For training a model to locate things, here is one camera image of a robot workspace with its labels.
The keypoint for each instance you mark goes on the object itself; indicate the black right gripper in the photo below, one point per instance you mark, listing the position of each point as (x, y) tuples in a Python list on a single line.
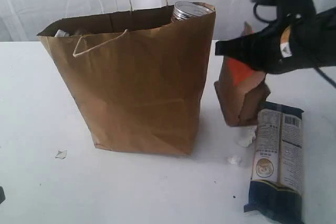
[(301, 44)]

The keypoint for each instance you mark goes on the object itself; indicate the brown pouch with orange band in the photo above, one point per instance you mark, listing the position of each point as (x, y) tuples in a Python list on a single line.
[(240, 91)]

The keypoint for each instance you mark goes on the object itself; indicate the pull-tab can dark grains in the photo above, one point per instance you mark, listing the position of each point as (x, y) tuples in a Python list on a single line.
[(186, 10)]

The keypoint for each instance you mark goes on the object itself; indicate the long noodle package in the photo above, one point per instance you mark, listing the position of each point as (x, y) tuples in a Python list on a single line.
[(275, 189)]

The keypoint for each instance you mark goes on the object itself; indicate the clear jar with gold lid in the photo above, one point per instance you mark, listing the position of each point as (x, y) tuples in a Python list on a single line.
[(61, 33)]

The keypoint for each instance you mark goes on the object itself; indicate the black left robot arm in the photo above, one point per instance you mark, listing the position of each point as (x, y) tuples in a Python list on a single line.
[(2, 195)]

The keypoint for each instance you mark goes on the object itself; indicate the brown paper bag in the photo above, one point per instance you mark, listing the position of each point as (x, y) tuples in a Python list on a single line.
[(136, 77)]

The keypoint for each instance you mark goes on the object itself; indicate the white lump middle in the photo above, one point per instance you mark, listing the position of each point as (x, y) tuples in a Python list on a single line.
[(246, 136)]

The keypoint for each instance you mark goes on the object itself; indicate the white lump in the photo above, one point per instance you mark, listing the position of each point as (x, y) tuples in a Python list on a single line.
[(246, 136), (234, 160)]

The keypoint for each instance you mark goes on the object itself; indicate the white lump lower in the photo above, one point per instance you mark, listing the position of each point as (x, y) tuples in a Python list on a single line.
[(234, 160)]

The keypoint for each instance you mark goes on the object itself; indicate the small torn plastic scrap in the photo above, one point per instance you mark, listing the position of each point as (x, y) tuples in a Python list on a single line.
[(61, 154)]

